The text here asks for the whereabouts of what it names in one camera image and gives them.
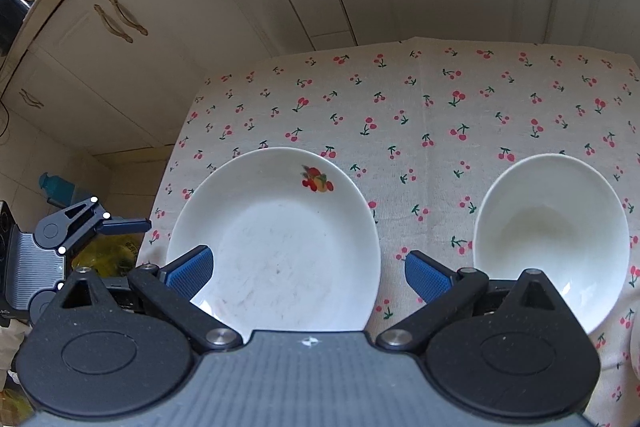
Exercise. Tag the cherry print tablecloth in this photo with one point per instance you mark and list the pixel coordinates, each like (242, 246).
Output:
(423, 127)

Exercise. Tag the white bowl pink flowers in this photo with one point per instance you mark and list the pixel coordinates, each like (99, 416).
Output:
(557, 214)

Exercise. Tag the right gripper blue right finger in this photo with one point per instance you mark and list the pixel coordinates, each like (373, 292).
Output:
(448, 297)

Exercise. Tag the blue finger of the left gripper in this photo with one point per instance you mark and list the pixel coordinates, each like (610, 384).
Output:
(121, 226)

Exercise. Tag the white plate fruit decal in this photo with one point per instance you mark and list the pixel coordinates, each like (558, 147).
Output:
(294, 243)

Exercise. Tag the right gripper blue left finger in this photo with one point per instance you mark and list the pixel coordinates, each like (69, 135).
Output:
(166, 293)

